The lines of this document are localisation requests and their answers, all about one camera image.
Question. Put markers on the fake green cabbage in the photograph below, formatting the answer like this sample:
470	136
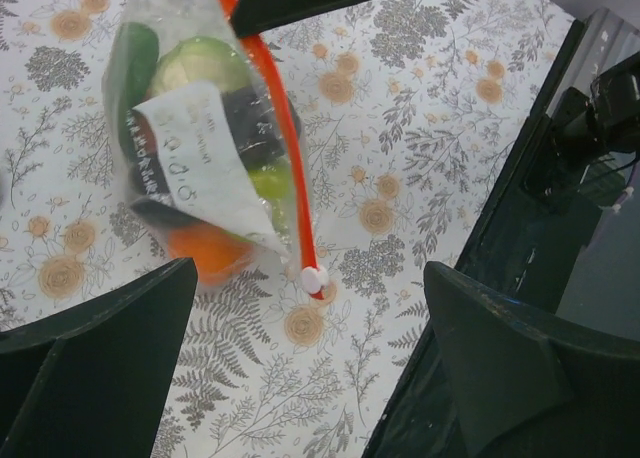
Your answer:
200	58

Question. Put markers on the fake green cucumber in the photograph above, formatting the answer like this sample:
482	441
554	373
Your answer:
132	66

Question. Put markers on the fake orange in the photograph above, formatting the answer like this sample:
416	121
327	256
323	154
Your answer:
217	254

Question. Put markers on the clear zip top bag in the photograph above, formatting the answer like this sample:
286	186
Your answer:
186	169

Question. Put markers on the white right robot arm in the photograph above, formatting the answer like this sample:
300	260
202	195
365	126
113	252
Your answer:
603	120

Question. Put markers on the fake dark purple plum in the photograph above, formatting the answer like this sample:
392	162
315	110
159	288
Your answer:
253	127

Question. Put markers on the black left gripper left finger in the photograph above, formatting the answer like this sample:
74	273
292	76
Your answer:
92	381

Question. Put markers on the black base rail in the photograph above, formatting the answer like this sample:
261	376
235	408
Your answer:
577	259

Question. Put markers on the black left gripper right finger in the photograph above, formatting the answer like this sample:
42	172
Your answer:
526	383

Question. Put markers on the floral tablecloth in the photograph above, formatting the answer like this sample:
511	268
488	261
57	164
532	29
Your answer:
410	108

